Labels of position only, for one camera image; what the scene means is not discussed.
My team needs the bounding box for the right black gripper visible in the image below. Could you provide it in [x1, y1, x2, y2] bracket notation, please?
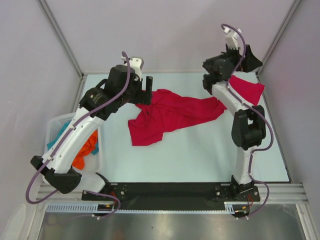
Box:
[205, 42, 264, 74]

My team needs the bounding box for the magenta t shirt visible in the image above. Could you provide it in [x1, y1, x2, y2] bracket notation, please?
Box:
[128, 89, 227, 147]
[229, 75, 265, 106]

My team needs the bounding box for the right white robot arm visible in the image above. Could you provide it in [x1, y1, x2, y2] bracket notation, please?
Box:
[202, 44, 266, 201]

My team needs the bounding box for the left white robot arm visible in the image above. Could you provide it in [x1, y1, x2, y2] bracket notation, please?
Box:
[30, 65, 153, 200]

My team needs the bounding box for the folded magenta t shirt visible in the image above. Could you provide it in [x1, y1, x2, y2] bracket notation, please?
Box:
[229, 75, 265, 106]

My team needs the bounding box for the orange t shirt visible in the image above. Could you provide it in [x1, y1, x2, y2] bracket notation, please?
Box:
[72, 130, 99, 170]

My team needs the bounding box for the teal t shirt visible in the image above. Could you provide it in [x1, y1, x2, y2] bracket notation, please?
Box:
[46, 122, 100, 156]

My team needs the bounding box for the white plastic laundry basket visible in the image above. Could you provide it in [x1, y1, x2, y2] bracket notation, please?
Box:
[40, 108, 105, 193]

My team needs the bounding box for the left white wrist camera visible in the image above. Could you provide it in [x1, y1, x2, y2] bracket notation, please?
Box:
[129, 56, 144, 78]

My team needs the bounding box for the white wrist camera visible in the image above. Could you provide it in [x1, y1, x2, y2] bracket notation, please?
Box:
[129, 56, 144, 78]
[223, 26, 239, 50]

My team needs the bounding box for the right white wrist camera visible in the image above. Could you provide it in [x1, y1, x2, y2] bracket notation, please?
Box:
[223, 26, 239, 50]

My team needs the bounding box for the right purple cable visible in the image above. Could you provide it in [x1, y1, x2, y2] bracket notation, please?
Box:
[221, 23, 274, 220]

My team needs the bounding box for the purple cable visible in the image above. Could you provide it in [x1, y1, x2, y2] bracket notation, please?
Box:
[221, 23, 274, 220]
[25, 51, 122, 221]

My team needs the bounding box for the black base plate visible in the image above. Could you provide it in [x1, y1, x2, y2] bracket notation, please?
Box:
[82, 181, 261, 211]

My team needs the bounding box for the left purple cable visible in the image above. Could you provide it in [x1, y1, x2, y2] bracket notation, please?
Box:
[25, 51, 122, 221]

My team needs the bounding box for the grey slotted cable duct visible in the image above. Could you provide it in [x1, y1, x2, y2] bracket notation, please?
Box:
[46, 201, 251, 214]

